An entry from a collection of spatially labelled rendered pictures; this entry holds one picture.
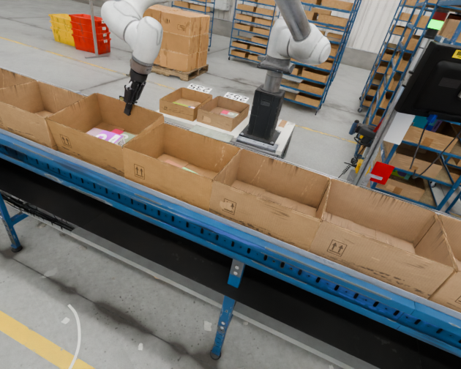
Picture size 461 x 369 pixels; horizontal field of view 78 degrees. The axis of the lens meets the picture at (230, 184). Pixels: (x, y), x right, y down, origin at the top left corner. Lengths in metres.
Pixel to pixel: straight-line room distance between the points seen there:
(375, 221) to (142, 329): 1.33
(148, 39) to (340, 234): 1.00
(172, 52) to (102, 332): 4.87
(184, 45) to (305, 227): 4.99
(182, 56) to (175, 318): 4.72
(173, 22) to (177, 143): 4.47
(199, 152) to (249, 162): 0.25
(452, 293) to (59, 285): 1.92
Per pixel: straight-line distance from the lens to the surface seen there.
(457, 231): 1.35
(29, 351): 1.91
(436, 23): 1.64
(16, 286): 2.17
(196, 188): 1.06
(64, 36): 7.73
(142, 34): 1.28
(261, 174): 1.26
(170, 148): 1.42
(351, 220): 1.31
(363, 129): 1.76
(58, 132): 1.44
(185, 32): 5.64
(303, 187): 1.24
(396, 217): 1.30
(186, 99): 2.55
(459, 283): 1.11
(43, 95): 1.90
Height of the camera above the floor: 1.62
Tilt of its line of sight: 35 degrees down
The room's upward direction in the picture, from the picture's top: 10 degrees clockwise
